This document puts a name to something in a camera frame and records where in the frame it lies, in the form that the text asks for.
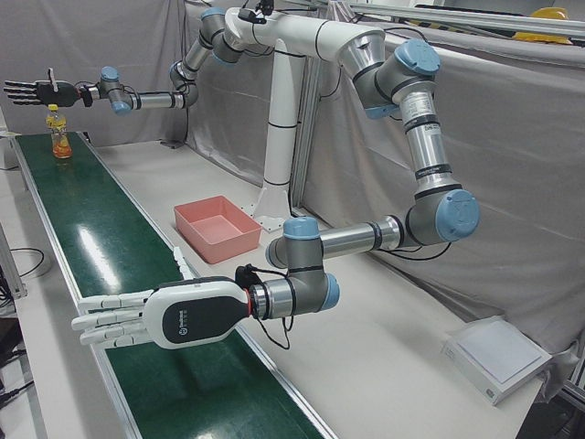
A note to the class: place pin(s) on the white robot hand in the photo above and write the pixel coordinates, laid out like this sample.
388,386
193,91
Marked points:
192,315

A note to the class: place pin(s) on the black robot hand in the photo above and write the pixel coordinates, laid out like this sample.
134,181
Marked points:
55,93

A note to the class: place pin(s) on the orange drink bottle yellow cap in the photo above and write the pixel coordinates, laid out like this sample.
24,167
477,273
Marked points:
60,137

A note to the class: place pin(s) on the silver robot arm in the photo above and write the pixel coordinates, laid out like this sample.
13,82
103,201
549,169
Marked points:
427,146
153,99

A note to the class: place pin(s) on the pink plastic basket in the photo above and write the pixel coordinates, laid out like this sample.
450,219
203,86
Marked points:
228,240

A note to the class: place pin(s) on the grey fabric curtain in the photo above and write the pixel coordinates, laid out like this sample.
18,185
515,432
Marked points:
512,183
91,41

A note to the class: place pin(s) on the green conveyor belt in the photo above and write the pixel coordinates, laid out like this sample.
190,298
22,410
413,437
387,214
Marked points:
105,238

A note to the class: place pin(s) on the white flat box device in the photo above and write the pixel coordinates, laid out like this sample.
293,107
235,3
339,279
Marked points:
498,356

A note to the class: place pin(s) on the aluminium overhead beam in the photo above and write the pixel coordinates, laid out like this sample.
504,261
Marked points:
457,17

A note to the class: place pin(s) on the yellow hard hat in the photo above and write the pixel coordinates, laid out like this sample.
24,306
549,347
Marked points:
541,37
550,13

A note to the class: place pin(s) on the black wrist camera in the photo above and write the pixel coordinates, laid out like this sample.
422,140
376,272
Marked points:
246,275

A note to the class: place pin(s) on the aluminium profile post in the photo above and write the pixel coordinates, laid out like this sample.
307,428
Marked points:
13,274

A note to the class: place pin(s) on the white robot torso pedestal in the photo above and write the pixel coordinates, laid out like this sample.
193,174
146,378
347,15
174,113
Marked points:
281,137

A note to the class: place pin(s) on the aluminium frame column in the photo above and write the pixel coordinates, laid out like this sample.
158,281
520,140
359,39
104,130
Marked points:
307,151

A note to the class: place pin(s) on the black head camera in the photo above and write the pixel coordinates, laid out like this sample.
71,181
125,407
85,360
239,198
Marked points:
251,16

